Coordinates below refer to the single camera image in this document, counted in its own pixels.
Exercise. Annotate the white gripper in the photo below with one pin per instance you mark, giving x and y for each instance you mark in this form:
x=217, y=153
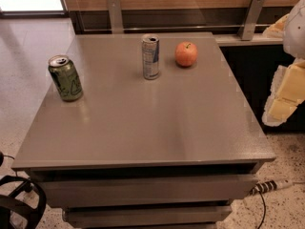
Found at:
x=295, y=32

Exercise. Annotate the green soda can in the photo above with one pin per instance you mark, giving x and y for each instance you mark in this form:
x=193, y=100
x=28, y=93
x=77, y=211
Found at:
x=65, y=77

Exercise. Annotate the silver blue energy drink can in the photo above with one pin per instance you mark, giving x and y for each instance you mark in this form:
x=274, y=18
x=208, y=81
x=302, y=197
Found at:
x=150, y=56

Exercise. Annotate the red apple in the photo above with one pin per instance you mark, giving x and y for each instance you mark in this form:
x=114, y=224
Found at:
x=185, y=54

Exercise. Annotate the black white striped pole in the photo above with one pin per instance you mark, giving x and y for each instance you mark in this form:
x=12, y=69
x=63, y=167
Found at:
x=269, y=186

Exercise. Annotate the grey lower drawer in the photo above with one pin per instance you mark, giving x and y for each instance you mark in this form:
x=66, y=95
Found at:
x=146, y=217

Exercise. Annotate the grey drawer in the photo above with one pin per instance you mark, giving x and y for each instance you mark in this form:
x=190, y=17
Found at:
x=143, y=191
x=146, y=217

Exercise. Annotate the grey upper drawer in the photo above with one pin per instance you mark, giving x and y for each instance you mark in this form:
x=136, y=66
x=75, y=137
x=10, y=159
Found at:
x=143, y=191

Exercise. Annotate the metal wall rail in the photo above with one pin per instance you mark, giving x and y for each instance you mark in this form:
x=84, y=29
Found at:
x=214, y=29

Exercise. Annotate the right metal wall bracket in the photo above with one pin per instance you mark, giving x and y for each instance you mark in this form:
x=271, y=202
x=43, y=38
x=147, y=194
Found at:
x=246, y=31

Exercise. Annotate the metal wall bracket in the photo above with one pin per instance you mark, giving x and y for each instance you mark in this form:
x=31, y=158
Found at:
x=115, y=14
x=246, y=31

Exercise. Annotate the left metal wall bracket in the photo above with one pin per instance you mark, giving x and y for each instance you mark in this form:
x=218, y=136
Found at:
x=115, y=14

